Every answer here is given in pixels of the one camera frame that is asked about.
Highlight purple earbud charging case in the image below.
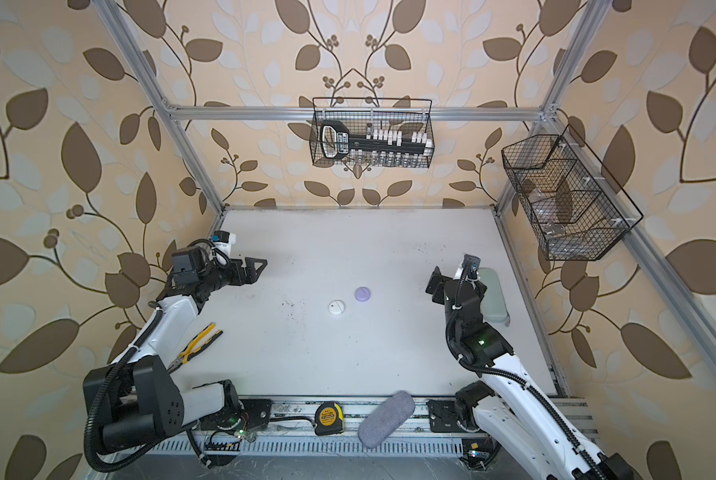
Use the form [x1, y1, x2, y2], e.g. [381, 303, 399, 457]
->
[354, 286, 371, 302]

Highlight white earbud charging case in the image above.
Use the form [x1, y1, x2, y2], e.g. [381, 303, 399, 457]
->
[328, 300, 346, 317]

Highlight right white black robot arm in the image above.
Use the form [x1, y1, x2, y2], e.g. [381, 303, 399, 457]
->
[426, 256, 635, 479]

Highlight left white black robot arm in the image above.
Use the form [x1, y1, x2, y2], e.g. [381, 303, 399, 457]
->
[83, 230, 268, 473]

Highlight green glasses case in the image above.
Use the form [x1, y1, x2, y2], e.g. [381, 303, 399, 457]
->
[479, 268, 510, 327]

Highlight grey fabric glasses case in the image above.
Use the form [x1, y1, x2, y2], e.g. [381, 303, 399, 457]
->
[358, 391, 416, 449]

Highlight yellow black tape measure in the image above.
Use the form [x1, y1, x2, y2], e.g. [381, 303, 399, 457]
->
[314, 401, 345, 436]

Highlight yellow handled pliers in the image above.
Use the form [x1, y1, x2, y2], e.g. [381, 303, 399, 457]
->
[167, 322, 224, 374]

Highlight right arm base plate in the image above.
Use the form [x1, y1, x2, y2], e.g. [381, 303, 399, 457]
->
[427, 399, 481, 434]

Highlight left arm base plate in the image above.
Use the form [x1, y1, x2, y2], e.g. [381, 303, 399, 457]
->
[197, 398, 273, 433]

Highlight aluminium frame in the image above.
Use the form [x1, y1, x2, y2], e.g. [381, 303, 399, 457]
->
[80, 0, 716, 480]

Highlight right black wire basket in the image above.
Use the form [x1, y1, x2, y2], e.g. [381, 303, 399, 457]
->
[501, 126, 644, 261]

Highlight black wire basket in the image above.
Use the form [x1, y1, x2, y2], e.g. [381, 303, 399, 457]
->
[309, 95, 436, 170]
[501, 126, 644, 261]

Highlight black socket holder rail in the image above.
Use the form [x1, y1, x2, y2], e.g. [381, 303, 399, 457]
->
[310, 120, 435, 163]

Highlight back black wire basket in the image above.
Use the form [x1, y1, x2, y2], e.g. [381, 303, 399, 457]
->
[309, 95, 436, 170]

